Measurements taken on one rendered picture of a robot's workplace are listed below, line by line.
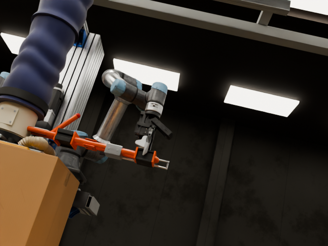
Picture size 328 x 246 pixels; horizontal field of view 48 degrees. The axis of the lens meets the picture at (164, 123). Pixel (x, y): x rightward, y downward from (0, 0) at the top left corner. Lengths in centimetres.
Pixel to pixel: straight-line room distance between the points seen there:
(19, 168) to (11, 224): 20
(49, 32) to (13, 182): 73
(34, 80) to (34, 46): 17
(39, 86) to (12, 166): 41
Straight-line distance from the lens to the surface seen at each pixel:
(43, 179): 142
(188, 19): 400
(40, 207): 141
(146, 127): 159
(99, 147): 158
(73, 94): 244
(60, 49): 181
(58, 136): 161
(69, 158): 208
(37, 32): 183
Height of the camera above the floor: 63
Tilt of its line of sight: 22 degrees up
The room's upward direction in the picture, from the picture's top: 15 degrees clockwise
